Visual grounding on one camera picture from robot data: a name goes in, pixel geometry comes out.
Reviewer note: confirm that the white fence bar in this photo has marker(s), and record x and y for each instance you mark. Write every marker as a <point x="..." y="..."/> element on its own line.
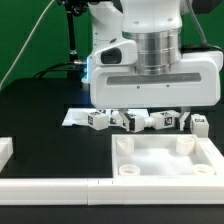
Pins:
<point x="6" y="150"/>
<point x="127" y="191"/>

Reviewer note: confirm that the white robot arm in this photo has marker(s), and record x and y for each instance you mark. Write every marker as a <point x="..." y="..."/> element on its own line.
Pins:
<point x="137" y="62"/>

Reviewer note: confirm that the white tag sheet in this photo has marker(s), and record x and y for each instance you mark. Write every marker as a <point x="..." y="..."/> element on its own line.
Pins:
<point x="78" y="116"/>

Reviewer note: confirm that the black camera pole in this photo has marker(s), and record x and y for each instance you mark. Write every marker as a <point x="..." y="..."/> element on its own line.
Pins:
<point x="73" y="8"/>

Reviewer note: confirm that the white square table top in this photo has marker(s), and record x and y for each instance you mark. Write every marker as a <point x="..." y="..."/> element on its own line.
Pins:
<point x="165" y="155"/>

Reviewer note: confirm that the white left fence bar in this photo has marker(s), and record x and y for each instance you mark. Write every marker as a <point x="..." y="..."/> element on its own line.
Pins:
<point x="6" y="150"/>

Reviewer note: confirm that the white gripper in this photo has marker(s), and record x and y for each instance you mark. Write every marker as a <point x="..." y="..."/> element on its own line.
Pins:
<point x="192" y="81"/>

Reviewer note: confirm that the white front fence bar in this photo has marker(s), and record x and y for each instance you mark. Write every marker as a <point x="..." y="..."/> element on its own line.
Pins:
<point x="127" y="191"/>

